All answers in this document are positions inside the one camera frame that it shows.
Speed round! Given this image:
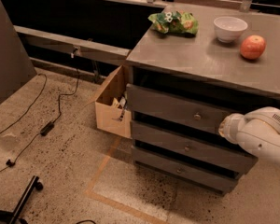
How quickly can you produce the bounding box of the grey top drawer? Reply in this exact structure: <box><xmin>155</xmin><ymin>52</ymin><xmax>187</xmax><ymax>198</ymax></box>
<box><xmin>126</xmin><ymin>84</ymin><xmax>232</xmax><ymax>133</ymax></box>

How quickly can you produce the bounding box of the grey drawer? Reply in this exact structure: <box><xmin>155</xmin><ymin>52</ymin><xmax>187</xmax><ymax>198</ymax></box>
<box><xmin>126</xmin><ymin>84</ymin><xmax>232</xmax><ymax>133</ymax></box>
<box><xmin>131</xmin><ymin>121</ymin><xmax>257</xmax><ymax>174</ymax></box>
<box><xmin>132</xmin><ymin>147</ymin><xmax>237</xmax><ymax>193</ymax></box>

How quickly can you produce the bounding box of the grey middle drawer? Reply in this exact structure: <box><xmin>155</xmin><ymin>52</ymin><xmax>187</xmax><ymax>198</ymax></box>
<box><xmin>131</xmin><ymin>121</ymin><xmax>257</xmax><ymax>174</ymax></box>

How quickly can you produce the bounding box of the grey bottom drawer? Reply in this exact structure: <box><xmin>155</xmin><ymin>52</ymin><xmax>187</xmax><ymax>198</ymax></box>
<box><xmin>132</xmin><ymin>147</ymin><xmax>237</xmax><ymax>193</ymax></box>

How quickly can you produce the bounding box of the grey cabinet counter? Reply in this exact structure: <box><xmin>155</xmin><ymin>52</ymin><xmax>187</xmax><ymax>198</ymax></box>
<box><xmin>127</xmin><ymin>3</ymin><xmax>280</xmax><ymax>100</ymax></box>

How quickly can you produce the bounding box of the red apple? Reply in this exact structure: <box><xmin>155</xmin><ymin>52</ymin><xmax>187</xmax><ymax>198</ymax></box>
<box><xmin>240</xmin><ymin>35</ymin><xmax>266</xmax><ymax>60</ymax></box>

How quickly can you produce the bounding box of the white bowl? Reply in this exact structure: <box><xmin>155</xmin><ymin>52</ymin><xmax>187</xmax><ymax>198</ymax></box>
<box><xmin>214</xmin><ymin>16</ymin><xmax>248</xmax><ymax>43</ymax></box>

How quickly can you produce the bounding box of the cardboard box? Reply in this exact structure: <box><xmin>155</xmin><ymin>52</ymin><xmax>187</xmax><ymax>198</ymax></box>
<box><xmin>94</xmin><ymin>66</ymin><xmax>132</xmax><ymax>138</ymax></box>

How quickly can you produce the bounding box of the green chip bag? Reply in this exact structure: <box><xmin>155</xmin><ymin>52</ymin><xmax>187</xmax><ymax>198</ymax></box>
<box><xmin>148</xmin><ymin>11</ymin><xmax>199</xmax><ymax>35</ymax></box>

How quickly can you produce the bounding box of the black chair base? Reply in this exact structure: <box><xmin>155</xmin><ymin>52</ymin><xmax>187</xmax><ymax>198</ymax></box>
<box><xmin>0</xmin><ymin>175</ymin><xmax>43</xmax><ymax>224</ymax></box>

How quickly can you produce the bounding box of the black power cable with adapter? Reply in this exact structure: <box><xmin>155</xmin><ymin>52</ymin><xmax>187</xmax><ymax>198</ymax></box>
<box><xmin>0</xmin><ymin>47</ymin><xmax>82</xmax><ymax>175</ymax></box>

